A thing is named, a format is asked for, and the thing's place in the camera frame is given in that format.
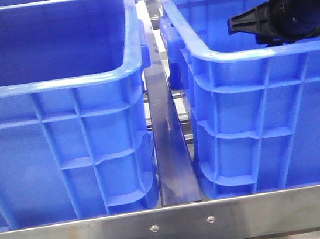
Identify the blue plastic crate right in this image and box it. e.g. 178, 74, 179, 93
160, 0, 320, 199

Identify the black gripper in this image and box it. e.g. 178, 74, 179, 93
227, 0, 320, 47

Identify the steel front shelf rail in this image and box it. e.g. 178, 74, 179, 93
0, 185, 320, 239

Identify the blue plastic crate left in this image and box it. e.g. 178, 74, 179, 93
0, 0, 159, 233

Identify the blue plastic crate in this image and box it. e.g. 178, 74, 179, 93
160, 0, 320, 199
0, 0, 159, 233

